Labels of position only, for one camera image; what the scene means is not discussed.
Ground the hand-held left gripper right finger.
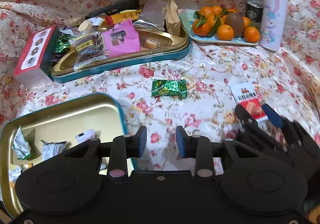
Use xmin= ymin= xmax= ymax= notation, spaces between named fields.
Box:
xmin=176 ymin=126 xmax=262 ymax=181

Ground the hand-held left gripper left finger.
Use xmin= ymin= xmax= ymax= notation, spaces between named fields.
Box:
xmin=62 ymin=125 xmax=148 ymax=181

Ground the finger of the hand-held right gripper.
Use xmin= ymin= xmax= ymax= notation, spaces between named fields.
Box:
xmin=236 ymin=105 xmax=294 ymax=165
xmin=262 ymin=104 xmax=315 ymax=150

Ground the white red snack packet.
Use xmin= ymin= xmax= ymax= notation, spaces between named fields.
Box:
xmin=229 ymin=83 xmax=267 ymax=122

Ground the green foil candy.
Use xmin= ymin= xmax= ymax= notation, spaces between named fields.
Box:
xmin=151 ymin=79 xmax=188 ymax=99
xmin=54 ymin=35 xmax=73 ymax=54

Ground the gold tin tray blue rim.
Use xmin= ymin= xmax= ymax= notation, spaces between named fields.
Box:
xmin=0 ymin=92 xmax=138 ymax=218

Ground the grey yellow snack packet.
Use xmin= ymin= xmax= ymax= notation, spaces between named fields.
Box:
xmin=41 ymin=140 xmax=67 ymax=162

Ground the grey green snack packet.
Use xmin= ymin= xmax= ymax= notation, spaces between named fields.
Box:
xmin=12 ymin=126 xmax=32 ymax=160

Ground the blue tin holding snacks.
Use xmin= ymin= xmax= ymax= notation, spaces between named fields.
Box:
xmin=51 ymin=18 xmax=190 ymax=84

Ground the floral cloth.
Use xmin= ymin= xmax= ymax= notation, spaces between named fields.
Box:
xmin=0 ymin=0 xmax=320 ymax=172

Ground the pale rectangular plate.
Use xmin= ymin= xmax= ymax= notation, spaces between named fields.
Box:
xmin=179 ymin=11 xmax=260 ymax=46

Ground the brown kiwi fruit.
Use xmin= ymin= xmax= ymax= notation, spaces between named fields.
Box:
xmin=224 ymin=13 xmax=245 ymax=36

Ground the clear dark cake packet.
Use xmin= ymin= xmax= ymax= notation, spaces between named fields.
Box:
xmin=73 ymin=49 xmax=108 ymax=71

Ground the pink snack packet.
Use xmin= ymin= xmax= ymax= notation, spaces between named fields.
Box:
xmin=102 ymin=20 xmax=141 ymax=58

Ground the lilac rabbit print bottle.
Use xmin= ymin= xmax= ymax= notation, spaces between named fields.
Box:
xmin=259 ymin=0 xmax=288 ymax=52

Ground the white black lettered packet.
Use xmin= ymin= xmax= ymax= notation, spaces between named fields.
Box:
xmin=96 ymin=32 xmax=105 ymax=51

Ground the black drink can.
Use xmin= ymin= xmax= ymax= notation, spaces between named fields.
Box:
xmin=245 ymin=0 xmax=265 ymax=24

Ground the clear walnut cake packet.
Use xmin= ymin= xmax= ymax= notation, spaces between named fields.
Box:
xmin=71 ymin=37 xmax=98 ymax=52

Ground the brown paper packet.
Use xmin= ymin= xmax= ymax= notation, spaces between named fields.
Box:
xmin=164 ymin=0 xmax=182 ymax=36

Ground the orange snack packet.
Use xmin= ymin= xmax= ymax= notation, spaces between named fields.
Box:
xmin=104 ymin=10 xmax=141 ymax=25

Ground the cream wrapped candy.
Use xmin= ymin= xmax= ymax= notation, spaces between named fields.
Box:
xmin=78 ymin=18 xmax=103 ymax=32

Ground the translucent silver packet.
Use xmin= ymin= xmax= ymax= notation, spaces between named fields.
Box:
xmin=138 ymin=0 xmax=168 ymax=32

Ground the black remote control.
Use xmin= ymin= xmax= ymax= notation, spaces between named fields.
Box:
xmin=84 ymin=0 xmax=140 ymax=20

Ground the red carton with photo label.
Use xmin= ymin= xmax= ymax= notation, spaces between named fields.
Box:
xmin=13 ymin=25 xmax=60 ymax=85

